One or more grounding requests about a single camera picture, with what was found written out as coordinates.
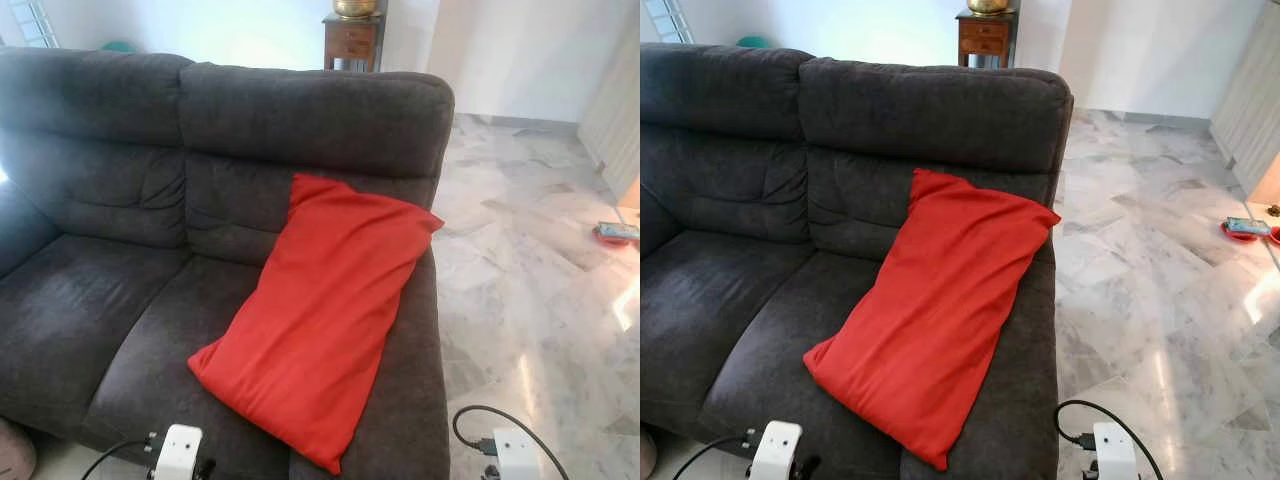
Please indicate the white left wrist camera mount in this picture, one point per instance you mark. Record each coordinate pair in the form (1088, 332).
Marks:
(178, 452)
(776, 450)

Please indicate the red pillow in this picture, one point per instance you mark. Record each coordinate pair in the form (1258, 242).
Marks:
(930, 320)
(315, 320)

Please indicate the window with white grille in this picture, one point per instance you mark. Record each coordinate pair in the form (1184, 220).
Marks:
(32, 22)
(666, 20)

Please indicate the red tray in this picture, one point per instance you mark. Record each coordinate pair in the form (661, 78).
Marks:
(606, 241)
(1236, 237)

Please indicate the white louvered door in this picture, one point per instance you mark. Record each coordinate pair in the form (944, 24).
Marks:
(1250, 100)
(615, 120)

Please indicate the dark fabric sofa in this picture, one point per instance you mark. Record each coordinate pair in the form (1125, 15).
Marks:
(740, 290)
(110, 300)

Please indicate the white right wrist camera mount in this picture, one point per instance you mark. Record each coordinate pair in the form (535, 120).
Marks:
(517, 458)
(1115, 452)

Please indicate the light wooden furniture panel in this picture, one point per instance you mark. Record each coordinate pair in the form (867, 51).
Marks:
(631, 195)
(1268, 180)

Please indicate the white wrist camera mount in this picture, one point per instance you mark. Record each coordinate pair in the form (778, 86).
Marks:
(1115, 452)
(178, 452)
(517, 458)
(776, 450)

